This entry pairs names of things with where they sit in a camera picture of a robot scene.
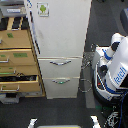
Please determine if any white fridge bottom drawer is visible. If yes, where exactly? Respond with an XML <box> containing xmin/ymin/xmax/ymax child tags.
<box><xmin>43</xmin><ymin>78</ymin><xmax>79</xmax><ymax>99</ymax></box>

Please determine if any wooden drawer cabinet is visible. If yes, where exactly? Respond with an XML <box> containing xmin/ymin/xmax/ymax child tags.
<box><xmin>0</xmin><ymin>17</ymin><xmax>45</xmax><ymax>96</ymax></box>

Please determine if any white blue robot body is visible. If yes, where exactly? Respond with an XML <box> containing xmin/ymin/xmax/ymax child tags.
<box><xmin>92</xmin><ymin>33</ymin><xmax>128</xmax><ymax>105</ymax></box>

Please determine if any green android sticker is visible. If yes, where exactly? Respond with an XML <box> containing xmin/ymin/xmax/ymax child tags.
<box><xmin>37</xmin><ymin>2</ymin><xmax>49</xmax><ymax>17</ymax></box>

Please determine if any grey box on shelf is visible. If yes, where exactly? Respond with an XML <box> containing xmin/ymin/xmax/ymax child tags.
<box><xmin>0</xmin><ymin>6</ymin><xmax>26</xmax><ymax>17</ymax></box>

